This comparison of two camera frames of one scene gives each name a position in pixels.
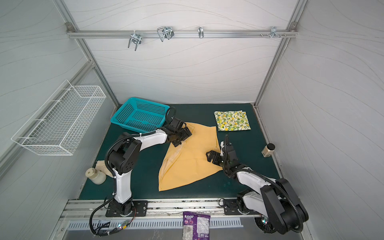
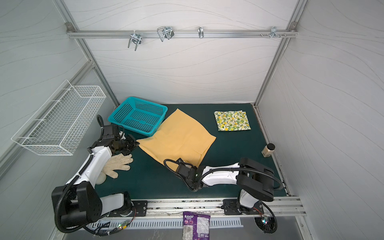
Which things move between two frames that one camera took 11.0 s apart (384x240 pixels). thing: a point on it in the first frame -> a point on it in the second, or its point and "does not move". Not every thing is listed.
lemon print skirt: [232, 120] does not move
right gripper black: [223, 157] -> [183, 169]
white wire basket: [57, 128] does not move
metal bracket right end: [273, 32] does not move
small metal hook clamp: [200, 31] does not move
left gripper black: [186, 135] -> [133, 143]
